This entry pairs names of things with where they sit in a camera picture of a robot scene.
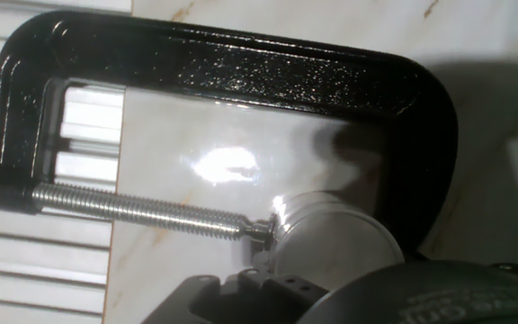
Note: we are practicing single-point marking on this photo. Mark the black C-clamp with steel screw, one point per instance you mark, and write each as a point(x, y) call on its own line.
point(241, 67)

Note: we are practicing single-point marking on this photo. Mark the marble pattern board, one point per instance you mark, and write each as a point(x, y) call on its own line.
point(160, 135)

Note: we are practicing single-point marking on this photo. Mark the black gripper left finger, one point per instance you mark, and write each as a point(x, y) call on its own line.
point(263, 301)

